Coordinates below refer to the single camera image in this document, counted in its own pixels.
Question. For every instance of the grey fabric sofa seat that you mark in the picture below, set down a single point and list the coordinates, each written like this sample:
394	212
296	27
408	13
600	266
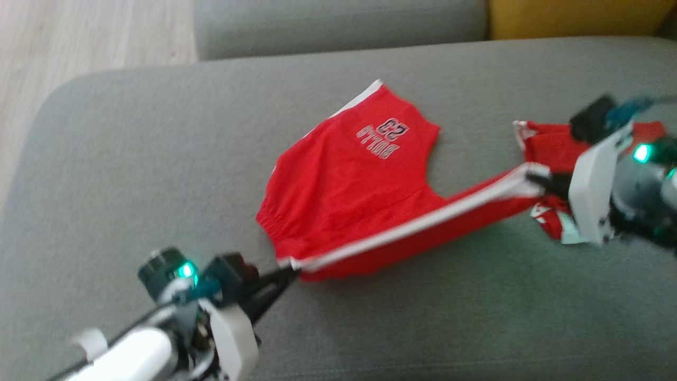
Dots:
158	159

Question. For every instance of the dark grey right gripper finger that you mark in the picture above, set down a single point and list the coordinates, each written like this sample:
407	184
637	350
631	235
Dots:
561	194
552	181

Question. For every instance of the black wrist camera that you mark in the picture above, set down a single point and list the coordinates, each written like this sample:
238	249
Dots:
230	278
592	121

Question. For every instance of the yellow sofa cushion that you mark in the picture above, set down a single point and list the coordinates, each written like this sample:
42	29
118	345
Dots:
571	16

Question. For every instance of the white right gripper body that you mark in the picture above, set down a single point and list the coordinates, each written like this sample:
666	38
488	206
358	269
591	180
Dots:
592	196

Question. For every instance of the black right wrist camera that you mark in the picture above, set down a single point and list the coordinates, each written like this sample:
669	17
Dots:
592	121

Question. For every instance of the red shorts with white stripes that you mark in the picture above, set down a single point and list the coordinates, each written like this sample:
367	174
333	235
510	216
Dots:
344	185

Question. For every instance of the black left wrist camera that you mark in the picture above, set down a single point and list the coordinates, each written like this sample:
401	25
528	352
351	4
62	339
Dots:
230	278

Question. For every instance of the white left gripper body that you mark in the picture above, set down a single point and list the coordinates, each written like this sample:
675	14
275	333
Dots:
235	338

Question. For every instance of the grey sofa back cushion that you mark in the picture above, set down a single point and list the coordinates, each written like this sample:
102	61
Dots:
338	26

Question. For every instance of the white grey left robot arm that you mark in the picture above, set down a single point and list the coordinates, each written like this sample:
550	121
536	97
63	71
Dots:
137	354

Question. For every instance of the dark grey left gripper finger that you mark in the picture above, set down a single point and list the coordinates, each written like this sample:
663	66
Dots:
272	301
272	279

